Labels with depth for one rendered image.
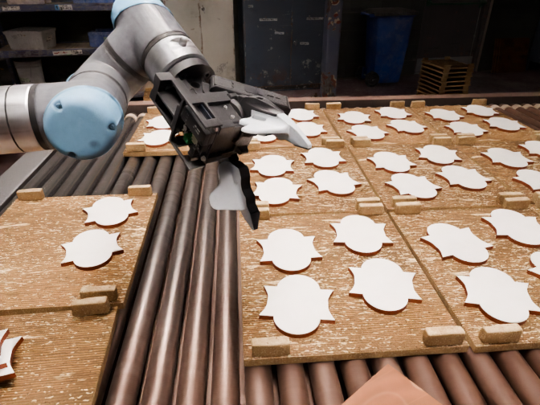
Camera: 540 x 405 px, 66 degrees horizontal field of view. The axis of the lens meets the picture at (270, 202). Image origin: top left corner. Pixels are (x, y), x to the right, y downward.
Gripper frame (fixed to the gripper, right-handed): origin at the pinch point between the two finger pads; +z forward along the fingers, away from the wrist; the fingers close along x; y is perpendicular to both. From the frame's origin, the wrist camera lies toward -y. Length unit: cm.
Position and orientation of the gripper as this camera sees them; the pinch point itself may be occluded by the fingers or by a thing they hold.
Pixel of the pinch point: (285, 193)
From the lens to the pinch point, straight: 48.6
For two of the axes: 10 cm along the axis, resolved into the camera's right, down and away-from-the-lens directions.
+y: -7.3, 2.4, -6.3
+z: 5.5, 7.6, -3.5
